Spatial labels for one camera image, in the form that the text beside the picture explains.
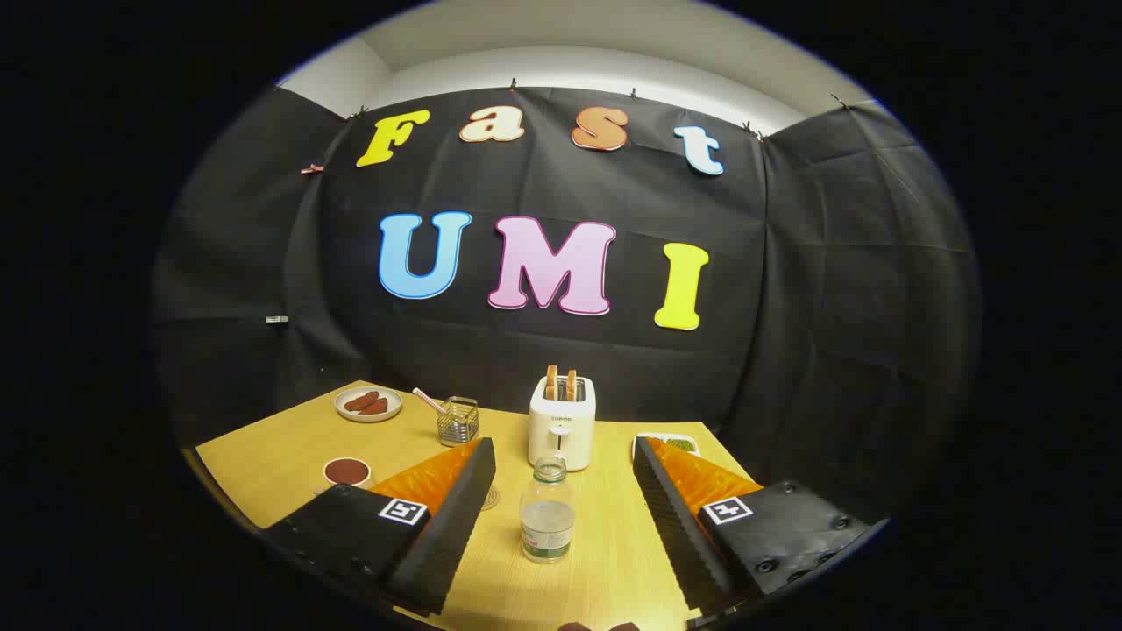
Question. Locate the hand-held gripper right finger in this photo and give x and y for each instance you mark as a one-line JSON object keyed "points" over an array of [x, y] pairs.
{"points": [[679, 543]]}

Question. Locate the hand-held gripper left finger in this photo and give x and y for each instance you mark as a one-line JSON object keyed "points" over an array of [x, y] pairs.
{"points": [[443, 543]]}

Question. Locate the round wooden coaster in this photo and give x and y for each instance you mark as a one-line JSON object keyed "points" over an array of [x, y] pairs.
{"points": [[491, 498]]}

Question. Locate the clear plastic juice bottle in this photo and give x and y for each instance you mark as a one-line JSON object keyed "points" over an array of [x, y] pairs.
{"points": [[548, 517]]}

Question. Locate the white divided bean tray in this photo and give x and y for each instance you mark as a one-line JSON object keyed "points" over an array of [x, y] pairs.
{"points": [[675, 441]]}

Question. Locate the brown sausage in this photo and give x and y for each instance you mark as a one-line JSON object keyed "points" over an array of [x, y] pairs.
{"points": [[359, 401], [377, 407]]}

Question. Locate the white round plate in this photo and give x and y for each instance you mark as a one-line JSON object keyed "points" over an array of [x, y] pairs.
{"points": [[386, 394]]}

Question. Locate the white toaster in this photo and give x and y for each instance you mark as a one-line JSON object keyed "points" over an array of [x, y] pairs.
{"points": [[561, 434]]}

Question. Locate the wooden table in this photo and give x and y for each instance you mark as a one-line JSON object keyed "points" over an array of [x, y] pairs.
{"points": [[289, 456]]}

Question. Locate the toast slice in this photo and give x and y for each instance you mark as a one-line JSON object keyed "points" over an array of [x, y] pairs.
{"points": [[571, 386], [551, 383]]}

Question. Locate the black backdrop cloth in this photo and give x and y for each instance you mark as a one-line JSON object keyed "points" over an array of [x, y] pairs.
{"points": [[789, 307]]}

